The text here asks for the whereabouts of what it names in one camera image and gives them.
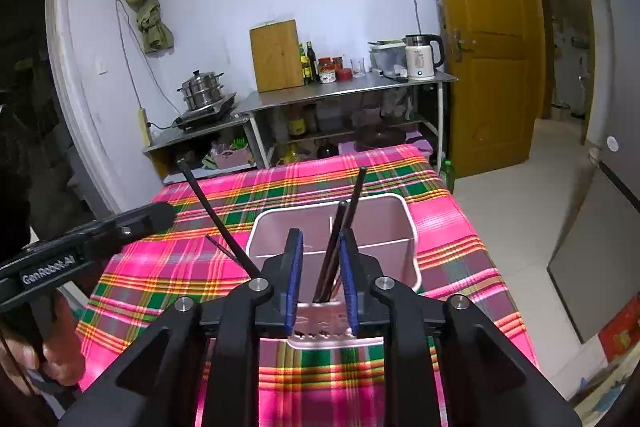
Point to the red lid sauce jar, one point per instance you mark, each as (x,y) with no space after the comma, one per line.
(326,71)

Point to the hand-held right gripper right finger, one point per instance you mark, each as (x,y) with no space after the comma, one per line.
(350,287)

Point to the pink plastic utensil basket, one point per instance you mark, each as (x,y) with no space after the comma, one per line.
(395,237)

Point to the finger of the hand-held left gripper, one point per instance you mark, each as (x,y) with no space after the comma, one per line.
(145,219)

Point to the clear drinking glass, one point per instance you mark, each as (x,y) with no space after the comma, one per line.
(358,68)

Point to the yellowed power strip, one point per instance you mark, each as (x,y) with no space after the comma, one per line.
(144,124)

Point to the yellow wooden door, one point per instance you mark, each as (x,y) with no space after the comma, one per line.
(485,57)

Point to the white wall switch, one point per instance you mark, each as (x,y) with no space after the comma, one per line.
(102,66)

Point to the stainless steel steamer pot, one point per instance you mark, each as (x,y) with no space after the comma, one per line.
(201,92)

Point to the grey refrigerator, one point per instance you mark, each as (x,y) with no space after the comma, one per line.
(610,217)

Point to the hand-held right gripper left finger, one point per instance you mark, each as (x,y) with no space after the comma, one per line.
(295,277)

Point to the low metal counter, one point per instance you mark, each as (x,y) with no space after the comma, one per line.
(170,142)

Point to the white electric kettle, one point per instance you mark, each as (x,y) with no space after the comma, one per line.
(420,59)

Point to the clear plastic storage container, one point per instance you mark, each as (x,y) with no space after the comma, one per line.
(387,59)

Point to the wooden cutting board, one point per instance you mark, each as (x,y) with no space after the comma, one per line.
(276,57)

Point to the slim dark oil bottle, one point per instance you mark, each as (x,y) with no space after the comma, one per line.
(302,67)

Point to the person's left hand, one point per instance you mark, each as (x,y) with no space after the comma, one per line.
(67,357)

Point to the pink green plaid tablecloth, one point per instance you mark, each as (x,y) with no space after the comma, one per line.
(200,267)

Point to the tall metal counter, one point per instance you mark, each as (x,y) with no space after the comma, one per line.
(350,89)

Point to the low red lid jar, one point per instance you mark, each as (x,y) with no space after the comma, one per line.
(344,75)

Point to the red cardboard box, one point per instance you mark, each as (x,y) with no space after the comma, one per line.
(620,332)

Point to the black chopstick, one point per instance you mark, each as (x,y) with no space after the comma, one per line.
(336,232)
(222,247)
(214,214)
(352,207)

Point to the black induction cooker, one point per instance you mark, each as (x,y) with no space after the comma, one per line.
(205,117)

